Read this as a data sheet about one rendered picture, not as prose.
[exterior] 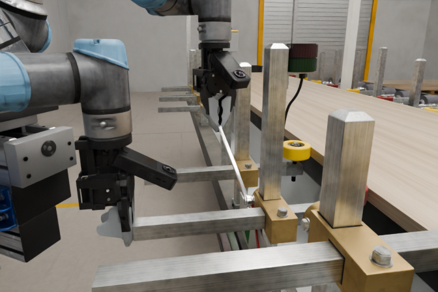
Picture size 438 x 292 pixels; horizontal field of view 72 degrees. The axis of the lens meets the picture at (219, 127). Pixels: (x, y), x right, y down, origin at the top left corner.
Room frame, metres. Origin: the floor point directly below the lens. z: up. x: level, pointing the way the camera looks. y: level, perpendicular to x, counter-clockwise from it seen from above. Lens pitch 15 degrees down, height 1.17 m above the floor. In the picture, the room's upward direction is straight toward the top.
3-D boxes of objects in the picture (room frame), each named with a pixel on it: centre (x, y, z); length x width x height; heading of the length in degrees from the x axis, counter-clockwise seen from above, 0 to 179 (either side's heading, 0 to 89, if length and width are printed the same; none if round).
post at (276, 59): (0.57, -0.10, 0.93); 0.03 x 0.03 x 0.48; 9
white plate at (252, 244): (0.59, -0.08, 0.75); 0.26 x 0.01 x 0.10; 9
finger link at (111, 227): (0.47, 0.18, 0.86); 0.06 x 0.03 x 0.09; 99
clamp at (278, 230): (0.55, -0.11, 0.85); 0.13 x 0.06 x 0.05; 9
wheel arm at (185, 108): (1.75, 0.14, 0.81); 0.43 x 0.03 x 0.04; 99
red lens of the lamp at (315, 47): (0.58, -0.15, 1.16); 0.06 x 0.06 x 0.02
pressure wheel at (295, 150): (0.80, -0.21, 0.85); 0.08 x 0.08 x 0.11
